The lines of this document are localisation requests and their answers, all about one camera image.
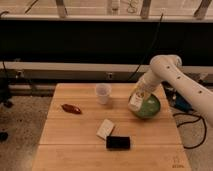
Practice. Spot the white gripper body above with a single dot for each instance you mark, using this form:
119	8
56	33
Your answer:
149	82

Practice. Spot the clear plastic bottle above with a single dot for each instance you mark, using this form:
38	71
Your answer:
137	98

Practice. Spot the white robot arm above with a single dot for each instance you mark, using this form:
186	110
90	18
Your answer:
167	68

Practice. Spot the green ceramic bowl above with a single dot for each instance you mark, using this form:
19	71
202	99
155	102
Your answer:
149	109

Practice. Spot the blue object on floor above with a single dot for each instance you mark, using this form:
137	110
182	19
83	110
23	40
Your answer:
181	104

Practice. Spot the clear plastic cup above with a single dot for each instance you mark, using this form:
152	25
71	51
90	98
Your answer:
103	91

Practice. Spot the white small box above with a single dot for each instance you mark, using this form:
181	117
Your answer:
105	129

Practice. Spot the black rectangular box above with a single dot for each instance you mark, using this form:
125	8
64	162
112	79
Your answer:
116	142

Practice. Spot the red chili pepper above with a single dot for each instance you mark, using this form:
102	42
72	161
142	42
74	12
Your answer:
71	109

